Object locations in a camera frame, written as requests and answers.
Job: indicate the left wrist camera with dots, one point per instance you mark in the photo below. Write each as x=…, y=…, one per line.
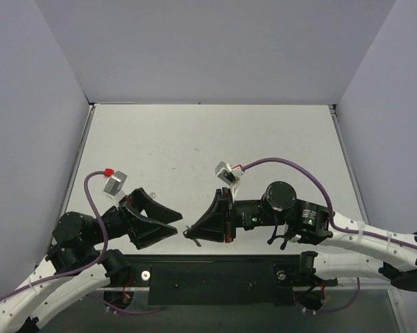
x=113, y=189

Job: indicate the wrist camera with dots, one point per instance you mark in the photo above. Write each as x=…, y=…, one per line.
x=113, y=189
x=231, y=175

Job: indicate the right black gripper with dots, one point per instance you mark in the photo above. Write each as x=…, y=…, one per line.
x=227, y=215

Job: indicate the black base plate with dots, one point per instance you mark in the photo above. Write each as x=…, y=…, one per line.
x=222, y=279

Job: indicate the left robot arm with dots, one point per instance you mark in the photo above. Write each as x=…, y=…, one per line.
x=73, y=267

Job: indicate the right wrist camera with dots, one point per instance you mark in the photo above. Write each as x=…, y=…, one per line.
x=231, y=175

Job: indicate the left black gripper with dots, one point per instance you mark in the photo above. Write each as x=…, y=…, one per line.
x=129, y=215

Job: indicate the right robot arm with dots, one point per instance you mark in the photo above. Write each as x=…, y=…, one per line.
x=370, y=252

